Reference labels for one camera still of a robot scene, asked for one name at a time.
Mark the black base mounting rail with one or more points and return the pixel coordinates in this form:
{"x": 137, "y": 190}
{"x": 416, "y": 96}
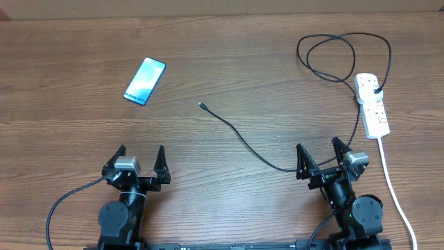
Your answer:
{"x": 236, "y": 246}

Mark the white power strip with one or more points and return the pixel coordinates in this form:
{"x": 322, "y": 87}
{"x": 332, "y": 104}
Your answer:
{"x": 373, "y": 114}

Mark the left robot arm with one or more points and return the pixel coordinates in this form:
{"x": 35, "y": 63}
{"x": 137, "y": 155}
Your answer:
{"x": 121, "y": 220}

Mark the blue Galaxy smartphone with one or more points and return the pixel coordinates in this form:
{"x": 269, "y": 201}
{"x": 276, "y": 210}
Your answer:
{"x": 145, "y": 81}

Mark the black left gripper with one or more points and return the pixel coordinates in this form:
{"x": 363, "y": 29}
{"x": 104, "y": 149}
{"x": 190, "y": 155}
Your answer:
{"x": 159, "y": 168}

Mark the white charger plug adapter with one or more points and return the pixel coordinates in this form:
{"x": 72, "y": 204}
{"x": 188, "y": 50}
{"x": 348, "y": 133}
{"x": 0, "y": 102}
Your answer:
{"x": 369, "y": 94}

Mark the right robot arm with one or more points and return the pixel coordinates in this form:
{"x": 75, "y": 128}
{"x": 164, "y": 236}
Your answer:
{"x": 355, "y": 222}

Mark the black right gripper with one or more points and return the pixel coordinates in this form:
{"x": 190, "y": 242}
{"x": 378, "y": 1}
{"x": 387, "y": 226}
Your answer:
{"x": 322, "y": 175}

